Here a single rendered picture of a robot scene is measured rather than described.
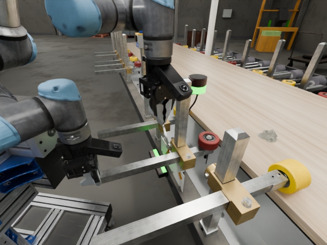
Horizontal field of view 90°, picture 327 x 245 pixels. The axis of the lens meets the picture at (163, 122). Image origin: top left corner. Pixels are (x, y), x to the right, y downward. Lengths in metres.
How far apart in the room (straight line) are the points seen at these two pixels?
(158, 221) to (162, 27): 0.41
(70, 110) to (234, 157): 0.37
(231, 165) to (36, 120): 0.41
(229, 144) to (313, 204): 0.31
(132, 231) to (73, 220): 0.98
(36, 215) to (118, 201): 0.55
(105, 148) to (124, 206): 1.06
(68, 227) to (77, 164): 0.85
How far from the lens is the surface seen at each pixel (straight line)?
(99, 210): 1.29
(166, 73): 0.44
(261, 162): 0.64
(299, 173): 0.54
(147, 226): 0.38
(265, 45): 8.38
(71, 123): 0.44
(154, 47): 0.43
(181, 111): 0.56
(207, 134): 0.68
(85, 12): 0.34
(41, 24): 16.57
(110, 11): 0.39
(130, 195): 1.57
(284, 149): 0.73
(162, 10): 0.43
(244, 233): 0.80
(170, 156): 0.63
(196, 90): 0.54
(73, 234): 1.30
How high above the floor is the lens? 1.30
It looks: 34 degrees down
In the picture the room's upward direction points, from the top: straight up
